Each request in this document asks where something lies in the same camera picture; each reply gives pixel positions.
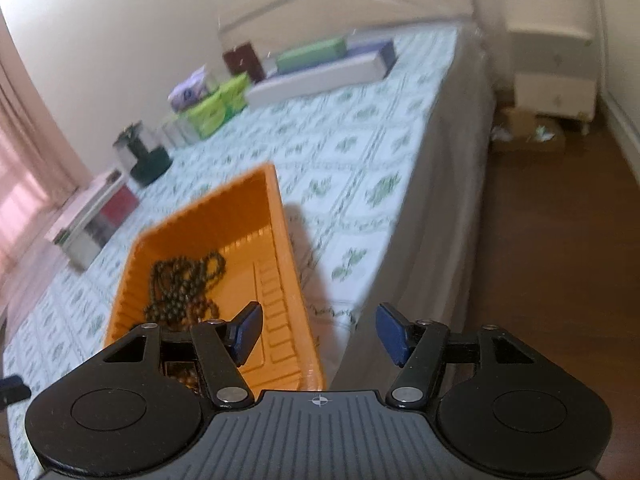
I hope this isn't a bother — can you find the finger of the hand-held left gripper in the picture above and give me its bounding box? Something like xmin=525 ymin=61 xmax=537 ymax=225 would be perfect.
xmin=0 ymin=375 xmax=32 ymax=406

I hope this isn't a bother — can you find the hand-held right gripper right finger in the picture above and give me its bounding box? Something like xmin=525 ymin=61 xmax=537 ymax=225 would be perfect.
xmin=375 ymin=302 xmax=538 ymax=409

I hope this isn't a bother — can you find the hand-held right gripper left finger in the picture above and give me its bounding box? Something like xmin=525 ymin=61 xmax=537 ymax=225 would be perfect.
xmin=102 ymin=301 xmax=264 ymax=409

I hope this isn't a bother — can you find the brown wooden bead necklace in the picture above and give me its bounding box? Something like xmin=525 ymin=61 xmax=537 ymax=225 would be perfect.
xmin=164 ymin=360 xmax=201 ymax=392

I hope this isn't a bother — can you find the dark bead string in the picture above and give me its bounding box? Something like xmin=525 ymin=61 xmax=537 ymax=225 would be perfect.
xmin=144 ymin=250 xmax=227 ymax=333

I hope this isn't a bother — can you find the orange plastic tray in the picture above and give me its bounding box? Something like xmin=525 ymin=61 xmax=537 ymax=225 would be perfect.
xmin=102 ymin=162 xmax=327 ymax=393

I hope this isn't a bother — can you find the white bed mattress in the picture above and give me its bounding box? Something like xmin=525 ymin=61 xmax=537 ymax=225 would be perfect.
xmin=332 ymin=25 xmax=498 ymax=396

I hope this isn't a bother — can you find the floral printed bed sheet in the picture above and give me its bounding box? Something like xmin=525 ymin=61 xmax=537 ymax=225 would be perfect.
xmin=0 ymin=25 xmax=461 ymax=480

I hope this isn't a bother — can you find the boxed book set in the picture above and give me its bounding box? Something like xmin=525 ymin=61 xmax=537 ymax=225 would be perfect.
xmin=59 ymin=184 xmax=141 ymax=271

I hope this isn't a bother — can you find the dark green glass jar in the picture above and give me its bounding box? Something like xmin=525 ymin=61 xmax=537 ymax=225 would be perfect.
xmin=114 ymin=121 xmax=173 ymax=187

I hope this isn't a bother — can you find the cream paperback book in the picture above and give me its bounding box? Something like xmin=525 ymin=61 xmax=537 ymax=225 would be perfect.
xmin=45 ymin=167 xmax=126 ymax=246

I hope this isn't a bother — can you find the pale green tissue pack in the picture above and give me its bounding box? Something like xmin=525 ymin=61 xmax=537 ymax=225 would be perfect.
xmin=160 ymin=112 xmax=198 ymax=150

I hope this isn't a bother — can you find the bright green tissue pack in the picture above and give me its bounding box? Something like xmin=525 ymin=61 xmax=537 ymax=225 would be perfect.
xmin=187 ymin=72 xmax=249 ymax=140

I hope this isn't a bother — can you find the pink curtain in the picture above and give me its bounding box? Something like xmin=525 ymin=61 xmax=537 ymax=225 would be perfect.
xmin=0 ymin=15 xmax=96 ymax=241

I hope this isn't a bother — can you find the cardboard box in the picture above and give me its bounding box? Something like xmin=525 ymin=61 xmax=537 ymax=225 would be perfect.
xmin=492 ymin=107 xmax=566 ymax=156

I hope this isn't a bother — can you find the purple tissue pack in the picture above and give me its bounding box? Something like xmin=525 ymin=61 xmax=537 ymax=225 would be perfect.
xmin=167 ymin=66 xmax=211 ymax=113

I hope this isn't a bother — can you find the long white box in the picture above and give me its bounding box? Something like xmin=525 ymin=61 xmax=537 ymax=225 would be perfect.
xmin=246 ymin=51 xmax=388 ymax=107

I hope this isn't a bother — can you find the brown box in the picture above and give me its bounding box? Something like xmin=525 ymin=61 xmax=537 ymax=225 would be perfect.
xmin=222 ymin=42 xmax=266 ymax=83

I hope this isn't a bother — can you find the dark blue box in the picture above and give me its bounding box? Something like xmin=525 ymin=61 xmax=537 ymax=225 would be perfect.
xmin=347 ymin=40 xmax=398 ymax=78

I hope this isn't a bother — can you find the long green box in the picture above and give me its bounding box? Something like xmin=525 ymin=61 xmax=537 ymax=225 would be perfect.
xmin=276 ymin=37 xmax=349 ymax=75

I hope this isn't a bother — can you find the white nightstand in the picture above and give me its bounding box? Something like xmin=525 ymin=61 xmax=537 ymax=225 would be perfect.
xmin=505 ymin=10 xmax=598 ymax=133

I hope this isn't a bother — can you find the plastic-wrapped headboard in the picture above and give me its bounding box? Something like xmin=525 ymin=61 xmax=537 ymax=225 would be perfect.
xmin=217 ymin=0 xmax=476 ymax=56

